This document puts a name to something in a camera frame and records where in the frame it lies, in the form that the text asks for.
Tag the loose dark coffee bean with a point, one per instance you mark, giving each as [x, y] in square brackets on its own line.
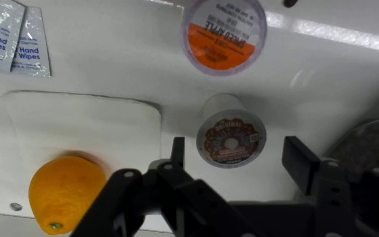
[290, 2]

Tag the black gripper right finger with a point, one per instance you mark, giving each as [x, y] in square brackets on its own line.
[351, 206]

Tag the white pod orange label lid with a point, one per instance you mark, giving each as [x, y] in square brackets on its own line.
[222, 40]

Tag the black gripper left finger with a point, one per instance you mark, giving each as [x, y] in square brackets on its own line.
[154, 206]

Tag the orange fruit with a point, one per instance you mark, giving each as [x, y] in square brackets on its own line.
[62, 193]

